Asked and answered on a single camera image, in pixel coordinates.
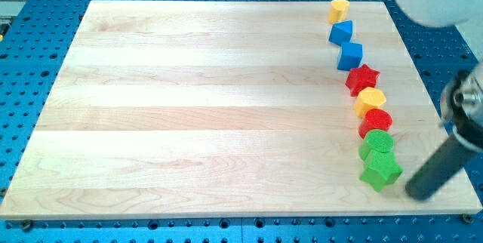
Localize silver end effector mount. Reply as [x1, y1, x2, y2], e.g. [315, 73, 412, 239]
[440, 62, 482, 151]

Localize green cylinder block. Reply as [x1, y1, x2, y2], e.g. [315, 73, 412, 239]
[358, 129, 395, 160]

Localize red star block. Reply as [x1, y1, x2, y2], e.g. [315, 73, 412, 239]
[345, 64, 380, 97]

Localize wooden board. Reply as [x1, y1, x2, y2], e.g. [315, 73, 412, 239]
[1, 0, 481, 220]

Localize red cylinder block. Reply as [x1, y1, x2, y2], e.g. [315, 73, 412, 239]
[358, 109, 392, 138]

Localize blue triangle block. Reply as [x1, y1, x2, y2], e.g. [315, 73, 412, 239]
[328, 20, 353, 46]

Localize blue cube block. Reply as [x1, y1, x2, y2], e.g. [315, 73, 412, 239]
[337, 42, 363, 71]

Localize yellow hexagon block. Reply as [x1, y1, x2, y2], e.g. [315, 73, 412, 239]
[354, 87, 386, 118]

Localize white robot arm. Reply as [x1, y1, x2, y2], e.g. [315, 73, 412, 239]
[395, 0, 482, 201]

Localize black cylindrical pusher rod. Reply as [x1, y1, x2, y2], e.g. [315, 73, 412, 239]
[405, 132, 478, 201]

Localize green star block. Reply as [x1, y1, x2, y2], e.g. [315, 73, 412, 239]
[359, 150, 403, 192]

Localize yellow cylinder block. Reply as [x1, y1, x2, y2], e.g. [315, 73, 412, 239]
[328, 0, 350, 24]

